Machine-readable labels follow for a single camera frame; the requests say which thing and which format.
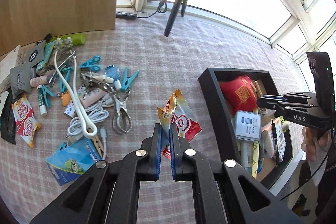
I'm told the black sachet pack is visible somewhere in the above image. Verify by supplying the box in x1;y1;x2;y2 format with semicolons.
1;89;16;145

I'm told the white usb cable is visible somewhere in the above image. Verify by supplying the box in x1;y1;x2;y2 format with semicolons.
67;97;111;160

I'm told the polka dot tissue pack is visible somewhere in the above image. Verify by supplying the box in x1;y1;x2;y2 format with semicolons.
274;121;286;162

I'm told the green tube bottle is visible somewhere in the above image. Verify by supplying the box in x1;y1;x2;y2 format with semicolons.
51;33;87;46

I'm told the metal tongs clip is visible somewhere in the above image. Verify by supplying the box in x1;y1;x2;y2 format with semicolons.
80;71;132;135

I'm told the pink cosmetic bottle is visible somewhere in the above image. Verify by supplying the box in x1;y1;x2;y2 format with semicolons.
30;75;52;88

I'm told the grey Ta sachet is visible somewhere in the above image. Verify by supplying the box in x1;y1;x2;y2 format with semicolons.
26;41;45;68

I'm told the black inline cable remote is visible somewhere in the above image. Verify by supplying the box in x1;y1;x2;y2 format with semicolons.
116;11;137;20

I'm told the black pen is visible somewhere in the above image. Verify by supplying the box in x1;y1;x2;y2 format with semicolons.
271;120;280;167

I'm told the orange tissue pack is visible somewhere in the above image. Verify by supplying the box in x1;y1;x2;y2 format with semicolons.
261;123;275;158

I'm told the red drawstring bag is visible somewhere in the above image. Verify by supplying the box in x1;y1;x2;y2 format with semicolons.
219;75;257;116

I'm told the silver tin box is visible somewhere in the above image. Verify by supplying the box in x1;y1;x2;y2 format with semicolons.
234;110;261;142

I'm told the yellow straw packet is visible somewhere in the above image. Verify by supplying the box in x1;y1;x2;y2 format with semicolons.
252;141;259;178

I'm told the blue cartoon card pack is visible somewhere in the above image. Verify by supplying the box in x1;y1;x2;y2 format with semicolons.
45;138;102;186

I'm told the blue plastic wrapped item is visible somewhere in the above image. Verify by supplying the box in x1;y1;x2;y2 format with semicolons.
104;65;121;81

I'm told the white blue cream tube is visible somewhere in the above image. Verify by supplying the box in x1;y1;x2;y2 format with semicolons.
240;141;253;168

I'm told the white medicine box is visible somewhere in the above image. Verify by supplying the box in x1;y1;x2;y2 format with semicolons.
0;45;23;94

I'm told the yellow plastic shuttlecock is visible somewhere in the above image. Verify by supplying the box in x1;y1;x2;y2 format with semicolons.
279;116;289;132

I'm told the black tray box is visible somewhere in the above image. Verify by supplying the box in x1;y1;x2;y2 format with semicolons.
198;67;294;191

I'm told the blue clothespin open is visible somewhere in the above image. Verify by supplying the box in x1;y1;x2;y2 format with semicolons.
121;67;139;93

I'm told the grey tea sachet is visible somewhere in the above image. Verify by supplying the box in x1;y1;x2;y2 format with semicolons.
10;63;32;99

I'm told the person right hand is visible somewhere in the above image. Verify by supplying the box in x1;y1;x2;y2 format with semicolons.
301;127;331;164

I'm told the coffee mate sachet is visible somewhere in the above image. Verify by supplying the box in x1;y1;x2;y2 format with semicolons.
157;89;202;159
11;94;41;147

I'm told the plaid tablecloth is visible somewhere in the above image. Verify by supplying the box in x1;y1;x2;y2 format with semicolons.
1;14;307;223

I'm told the teal cream tube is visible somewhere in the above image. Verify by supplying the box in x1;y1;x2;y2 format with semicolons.
37;42;55;71

